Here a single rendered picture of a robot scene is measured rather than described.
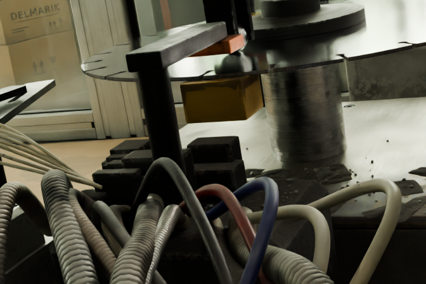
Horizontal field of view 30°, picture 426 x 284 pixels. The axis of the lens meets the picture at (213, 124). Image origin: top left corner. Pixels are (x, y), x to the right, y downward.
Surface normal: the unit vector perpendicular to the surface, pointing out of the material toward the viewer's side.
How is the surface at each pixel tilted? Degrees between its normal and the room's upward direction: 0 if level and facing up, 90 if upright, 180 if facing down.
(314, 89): 90
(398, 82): 90
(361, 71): 90
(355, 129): 0
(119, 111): 90
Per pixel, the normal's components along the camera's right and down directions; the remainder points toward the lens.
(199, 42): 0.91, -0.05
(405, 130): -0.16, -0.96
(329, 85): 0.68, 0.07
